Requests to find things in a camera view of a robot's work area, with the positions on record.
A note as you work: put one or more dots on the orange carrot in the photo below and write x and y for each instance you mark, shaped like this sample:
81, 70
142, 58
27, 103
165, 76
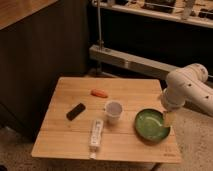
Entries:
99, 93

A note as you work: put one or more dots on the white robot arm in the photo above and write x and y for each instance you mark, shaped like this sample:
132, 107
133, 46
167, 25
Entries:
186, 84

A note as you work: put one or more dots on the dark wooden cabinet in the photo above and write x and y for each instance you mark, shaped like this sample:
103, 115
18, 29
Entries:
34, 53

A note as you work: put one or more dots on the white plastic cup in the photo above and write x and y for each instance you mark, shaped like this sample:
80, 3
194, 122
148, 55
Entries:
113, 111

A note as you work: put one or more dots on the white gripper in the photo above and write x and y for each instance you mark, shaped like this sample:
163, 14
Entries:
171, 101

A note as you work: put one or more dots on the black rectangular remote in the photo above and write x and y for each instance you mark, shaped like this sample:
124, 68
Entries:
75, 111

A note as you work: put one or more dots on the green ceramic bowl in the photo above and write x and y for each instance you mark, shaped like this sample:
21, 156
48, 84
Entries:
148, 124

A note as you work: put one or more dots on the metal shelf rack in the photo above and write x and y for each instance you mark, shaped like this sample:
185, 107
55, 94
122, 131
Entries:
150, 10

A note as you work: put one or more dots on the wooden folding table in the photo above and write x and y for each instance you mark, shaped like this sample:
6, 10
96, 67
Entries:
67, 132

